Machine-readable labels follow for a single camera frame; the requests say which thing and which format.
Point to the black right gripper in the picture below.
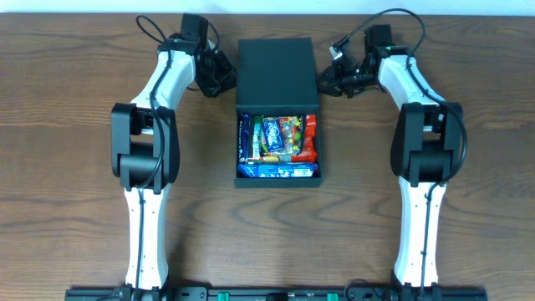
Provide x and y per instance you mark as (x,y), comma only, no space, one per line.
(342,79)

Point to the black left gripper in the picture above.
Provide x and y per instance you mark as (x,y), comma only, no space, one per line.
(229,80)

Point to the purple Dairy Milk bar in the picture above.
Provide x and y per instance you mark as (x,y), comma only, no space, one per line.
(243,136)

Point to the black box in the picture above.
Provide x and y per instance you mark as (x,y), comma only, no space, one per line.
(277,77)

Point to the black Haribo gummy bag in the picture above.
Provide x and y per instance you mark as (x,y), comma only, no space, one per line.
(292,132)

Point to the green white candy stick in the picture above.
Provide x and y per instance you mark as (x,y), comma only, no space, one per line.
(254,144)

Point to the blue Eclipse mint box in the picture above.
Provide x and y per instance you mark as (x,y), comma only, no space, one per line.
(272,134)

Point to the red candy bag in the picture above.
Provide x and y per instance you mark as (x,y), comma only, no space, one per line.
(308,154)

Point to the blue cookie pack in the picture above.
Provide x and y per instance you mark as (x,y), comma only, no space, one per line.
(278,170)

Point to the yellow Hacks candy bag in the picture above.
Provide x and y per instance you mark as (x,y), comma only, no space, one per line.
(269,159)

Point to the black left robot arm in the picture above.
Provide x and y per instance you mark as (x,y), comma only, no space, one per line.
(145,152)

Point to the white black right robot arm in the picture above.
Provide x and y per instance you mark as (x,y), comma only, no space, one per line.
(428,147)

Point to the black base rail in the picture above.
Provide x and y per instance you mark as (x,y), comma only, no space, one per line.
(359,293)

